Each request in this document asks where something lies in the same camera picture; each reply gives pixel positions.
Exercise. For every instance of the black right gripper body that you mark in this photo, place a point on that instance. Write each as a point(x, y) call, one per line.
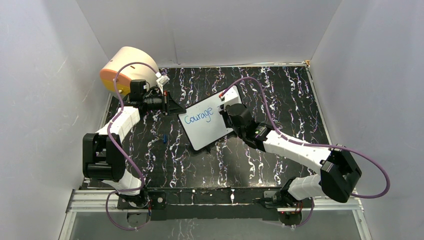
point(228, 122)

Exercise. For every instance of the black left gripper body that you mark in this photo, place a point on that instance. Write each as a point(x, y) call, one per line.
point(156, 103)

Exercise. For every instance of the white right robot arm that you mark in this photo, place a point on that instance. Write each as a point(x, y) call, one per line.
point(336, 172)

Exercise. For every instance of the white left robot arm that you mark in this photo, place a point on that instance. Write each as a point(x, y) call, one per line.
point(103, 156)

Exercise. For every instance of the small black-framed whiteboard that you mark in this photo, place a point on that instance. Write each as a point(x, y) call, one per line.
point(202, 122)

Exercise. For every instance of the beige and orange cylinder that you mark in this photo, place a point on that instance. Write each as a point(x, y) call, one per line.
point(128, 64)

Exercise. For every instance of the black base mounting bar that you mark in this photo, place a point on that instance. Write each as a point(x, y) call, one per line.
point(212, 203)

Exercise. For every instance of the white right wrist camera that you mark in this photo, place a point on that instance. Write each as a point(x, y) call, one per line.
point(231, 97)

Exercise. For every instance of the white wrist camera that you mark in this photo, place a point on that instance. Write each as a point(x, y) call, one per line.
point(161, 80)
point(231, 97)

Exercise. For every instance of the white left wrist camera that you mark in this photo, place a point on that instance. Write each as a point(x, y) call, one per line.
point(161, 80)

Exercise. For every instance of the aluminium frame rail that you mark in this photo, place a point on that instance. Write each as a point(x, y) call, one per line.
point(94, 201)

